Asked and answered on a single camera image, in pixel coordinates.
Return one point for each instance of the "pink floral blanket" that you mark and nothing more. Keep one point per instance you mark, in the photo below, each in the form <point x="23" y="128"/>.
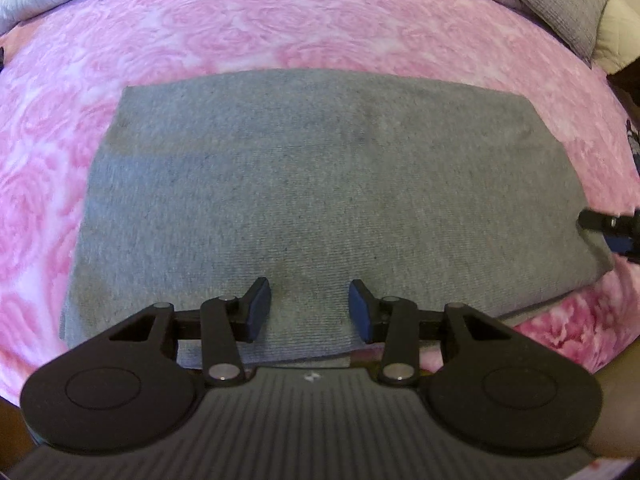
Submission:
<point x="175" y="25"/>

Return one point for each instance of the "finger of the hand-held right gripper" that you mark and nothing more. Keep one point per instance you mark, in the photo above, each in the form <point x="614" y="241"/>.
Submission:
<point x="620" y="241"/>

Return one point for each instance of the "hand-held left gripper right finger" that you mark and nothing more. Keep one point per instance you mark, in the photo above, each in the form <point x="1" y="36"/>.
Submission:
<point x="360" y="307"/>

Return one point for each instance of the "cream pillow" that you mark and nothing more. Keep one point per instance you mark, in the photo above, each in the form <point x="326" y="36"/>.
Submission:
<point x="622" y="35"/>

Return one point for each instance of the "grey knit garment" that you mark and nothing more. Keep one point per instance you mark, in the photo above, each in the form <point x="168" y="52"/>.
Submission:
<point x="325" y="185"/>

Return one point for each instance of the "dark printed cloth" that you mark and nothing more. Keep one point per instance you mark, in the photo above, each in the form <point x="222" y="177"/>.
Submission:
<point x="634" y="145"/>

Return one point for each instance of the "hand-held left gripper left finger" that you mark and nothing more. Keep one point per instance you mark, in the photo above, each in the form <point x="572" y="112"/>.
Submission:
<point x="257" y="307"/>

